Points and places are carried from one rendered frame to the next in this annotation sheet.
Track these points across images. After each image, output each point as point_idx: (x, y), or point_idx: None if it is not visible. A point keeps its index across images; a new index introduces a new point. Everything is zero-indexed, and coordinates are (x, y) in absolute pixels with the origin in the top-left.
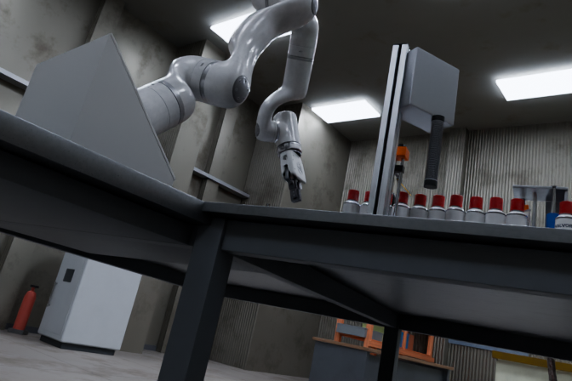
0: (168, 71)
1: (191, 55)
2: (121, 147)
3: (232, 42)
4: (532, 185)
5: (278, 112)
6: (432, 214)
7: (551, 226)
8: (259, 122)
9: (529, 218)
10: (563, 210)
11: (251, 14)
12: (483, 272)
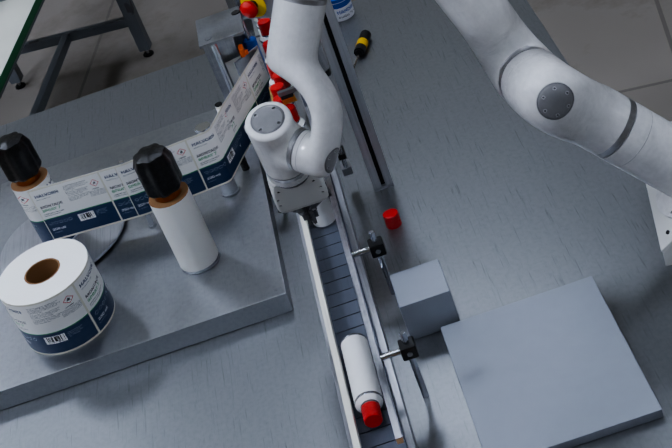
0: (604, 92)
1: (561, 62)
2: None
3: (515, 16)
4: (241, 21)
5: (291, 114)
6: (296, 107)
7: (260, 51)
8: (339, 143)
9: (261, 55)
10: None
11: None
12: None
